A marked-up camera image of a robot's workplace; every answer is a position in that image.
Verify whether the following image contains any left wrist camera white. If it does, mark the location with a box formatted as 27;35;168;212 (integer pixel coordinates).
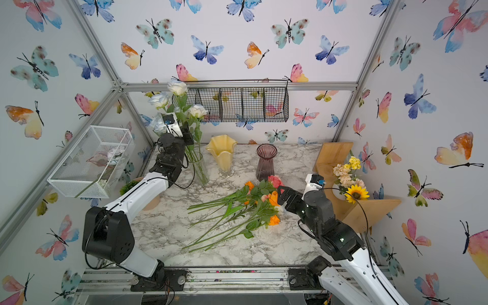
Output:
162;113;183;138

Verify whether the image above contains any white rose stem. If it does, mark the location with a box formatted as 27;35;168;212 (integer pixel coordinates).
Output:
149;113;167;135
167;80;195;133
148;94;172;110
187;104;208;151

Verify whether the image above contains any black wire wall basket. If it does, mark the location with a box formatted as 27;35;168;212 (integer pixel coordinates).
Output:
169;79;289;123

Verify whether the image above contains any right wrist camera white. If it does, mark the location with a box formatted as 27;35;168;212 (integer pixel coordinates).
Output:
302;174;325;199

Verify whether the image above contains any wooden corner shelf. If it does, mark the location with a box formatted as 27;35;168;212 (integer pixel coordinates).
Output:
313;142;402;233

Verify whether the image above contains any yellow ruffled vase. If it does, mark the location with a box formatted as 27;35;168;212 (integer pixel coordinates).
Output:
206;135;237;178

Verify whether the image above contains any small orange marigold flower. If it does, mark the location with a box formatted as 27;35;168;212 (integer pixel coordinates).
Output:
245;181;254;191

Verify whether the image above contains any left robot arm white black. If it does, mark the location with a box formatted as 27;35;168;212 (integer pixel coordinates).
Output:
82;130;194;282

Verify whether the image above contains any white mesh wall basket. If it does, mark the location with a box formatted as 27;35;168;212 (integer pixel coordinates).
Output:
47;125;135;199

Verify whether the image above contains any pink artificial rose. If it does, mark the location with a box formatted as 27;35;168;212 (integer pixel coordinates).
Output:
268;175;283;189

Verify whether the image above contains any metal base rail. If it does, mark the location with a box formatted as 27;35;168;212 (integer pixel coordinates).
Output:
76;265;327;297

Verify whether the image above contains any potted green succulent plant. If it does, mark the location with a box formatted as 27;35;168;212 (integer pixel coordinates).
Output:
119;177;160;211

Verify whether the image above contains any pile of green flower stems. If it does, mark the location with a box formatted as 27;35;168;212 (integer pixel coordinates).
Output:
185;180;279;252

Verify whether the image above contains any orange artificial flower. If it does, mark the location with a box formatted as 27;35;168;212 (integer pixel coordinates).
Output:
268;191;279;207

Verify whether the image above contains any purple ribbed glass vase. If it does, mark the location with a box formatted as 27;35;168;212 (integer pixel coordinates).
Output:
256;144;278;181

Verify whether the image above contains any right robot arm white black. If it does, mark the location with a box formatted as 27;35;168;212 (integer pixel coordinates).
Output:
277;184;407;304

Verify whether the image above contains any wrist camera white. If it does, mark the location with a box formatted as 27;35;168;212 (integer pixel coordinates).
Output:
162;113;183;138
302;174;325;199

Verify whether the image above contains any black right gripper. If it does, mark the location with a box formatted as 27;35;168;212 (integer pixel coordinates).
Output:
279;184;322;240

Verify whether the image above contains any orange flower front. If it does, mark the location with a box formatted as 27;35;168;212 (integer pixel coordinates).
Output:
268;215;280;226

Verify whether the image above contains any clear glass vase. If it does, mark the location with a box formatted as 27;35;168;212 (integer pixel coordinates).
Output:
186;146;209;186

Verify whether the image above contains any sunflower bouquet in white vase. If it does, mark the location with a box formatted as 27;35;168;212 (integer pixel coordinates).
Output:
332;156;370;204

